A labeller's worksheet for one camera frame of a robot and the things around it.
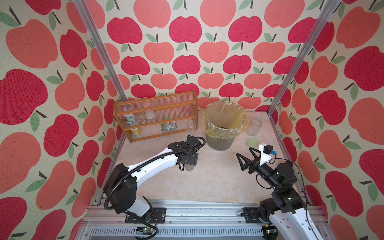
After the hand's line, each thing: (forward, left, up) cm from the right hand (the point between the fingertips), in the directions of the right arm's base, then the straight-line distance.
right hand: (245, 154), depth 71 cm
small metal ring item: (+23, +61, -5) cm, 65 cm away
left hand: (+1, +27, -13) cm, 30 cm away
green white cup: (+21, +67, -3) cm, 71 cm away
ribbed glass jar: (+30, -13, -13) cm, 35 cm away
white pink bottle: (+27, +57, -5) cm, 63 cm away
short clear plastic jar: (0, +28, -20) cm, 35 cm away
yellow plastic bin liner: (+29, +8, -8) cm, 31 cm away
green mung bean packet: (+30, +47, -19) cm, 58 cm away
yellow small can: (+21, +67, -17) cm, 73 cm away
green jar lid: (+24, -14, -23) cm, 36 cm away
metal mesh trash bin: (+19, +9, -22) cm, 31 cm away
